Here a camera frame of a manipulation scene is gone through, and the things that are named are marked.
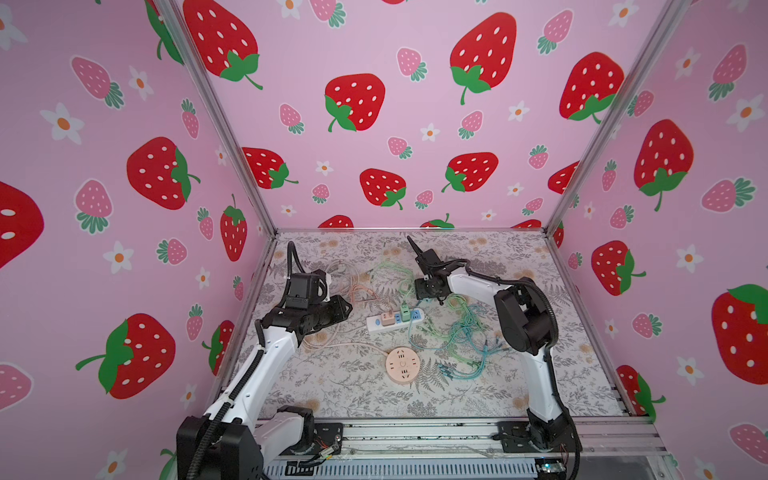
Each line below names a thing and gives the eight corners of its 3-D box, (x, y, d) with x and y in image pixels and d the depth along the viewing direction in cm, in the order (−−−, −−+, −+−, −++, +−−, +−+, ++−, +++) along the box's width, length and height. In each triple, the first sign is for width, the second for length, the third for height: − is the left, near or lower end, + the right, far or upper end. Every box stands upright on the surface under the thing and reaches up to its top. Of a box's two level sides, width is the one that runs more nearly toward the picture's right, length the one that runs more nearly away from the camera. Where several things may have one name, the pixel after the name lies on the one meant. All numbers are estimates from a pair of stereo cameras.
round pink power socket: (385, 381, 85) (385, 378, 83) (386, 351, 91) (385, 347, 88) (419, 381, 85) (420, 378, 83) (418, 351, 91) (418, 347, 88)
